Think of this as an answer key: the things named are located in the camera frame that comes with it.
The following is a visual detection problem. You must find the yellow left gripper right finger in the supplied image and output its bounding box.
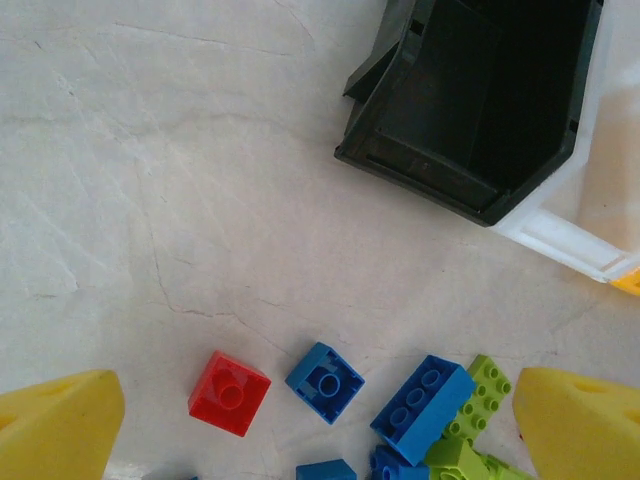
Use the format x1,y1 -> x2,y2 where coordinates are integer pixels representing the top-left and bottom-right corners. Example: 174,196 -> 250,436
511,366 -> 640,480

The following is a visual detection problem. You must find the black plastic bin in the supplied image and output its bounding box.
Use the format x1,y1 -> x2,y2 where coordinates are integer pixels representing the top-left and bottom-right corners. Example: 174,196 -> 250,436
333,0 -> 606,229

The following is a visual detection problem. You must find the long green lego brick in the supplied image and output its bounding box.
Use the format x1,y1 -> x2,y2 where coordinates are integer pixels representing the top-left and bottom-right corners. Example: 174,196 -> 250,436
442,353 -> 515,449

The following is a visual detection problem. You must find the long blue lego brick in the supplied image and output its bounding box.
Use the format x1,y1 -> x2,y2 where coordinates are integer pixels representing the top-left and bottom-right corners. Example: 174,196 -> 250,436
369,354 -> 476,467

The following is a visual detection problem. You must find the red lego brick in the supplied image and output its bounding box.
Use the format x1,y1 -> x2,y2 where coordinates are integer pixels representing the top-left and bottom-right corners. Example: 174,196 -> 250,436
188,349 -> 273,439

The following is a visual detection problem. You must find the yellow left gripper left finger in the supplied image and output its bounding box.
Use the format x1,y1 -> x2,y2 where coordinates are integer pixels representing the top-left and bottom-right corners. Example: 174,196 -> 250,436
0,368 -> 126,480

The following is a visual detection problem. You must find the yellow plastic bin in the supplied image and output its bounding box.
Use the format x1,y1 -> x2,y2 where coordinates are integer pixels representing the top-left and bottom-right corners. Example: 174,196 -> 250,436
610,267 -> 640,296

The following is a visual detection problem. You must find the white plastic bin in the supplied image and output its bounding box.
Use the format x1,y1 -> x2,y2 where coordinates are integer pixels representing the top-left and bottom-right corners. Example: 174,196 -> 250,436
492,0 -> 640,285

